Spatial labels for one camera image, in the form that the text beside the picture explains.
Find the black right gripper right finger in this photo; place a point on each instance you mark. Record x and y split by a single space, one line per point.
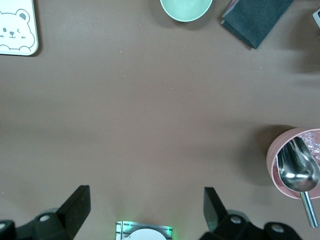
215 210

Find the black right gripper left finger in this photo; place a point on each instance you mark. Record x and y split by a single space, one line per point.
72 207

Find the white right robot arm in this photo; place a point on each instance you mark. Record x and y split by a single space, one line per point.
147 235

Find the pink bowl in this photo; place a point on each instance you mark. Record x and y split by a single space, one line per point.
273 152

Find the metal scoop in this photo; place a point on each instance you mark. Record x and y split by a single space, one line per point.
297 172

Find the clear plastic ice pieces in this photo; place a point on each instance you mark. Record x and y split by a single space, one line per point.
311 142

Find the dark grey folded cloth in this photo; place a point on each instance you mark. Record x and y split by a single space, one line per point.
257 20

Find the cream tray with bear print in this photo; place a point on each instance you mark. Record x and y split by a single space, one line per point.
15 15

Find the light green bowl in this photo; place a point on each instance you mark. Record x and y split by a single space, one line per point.
186 8

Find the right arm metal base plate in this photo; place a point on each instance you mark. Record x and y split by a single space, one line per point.
122 227

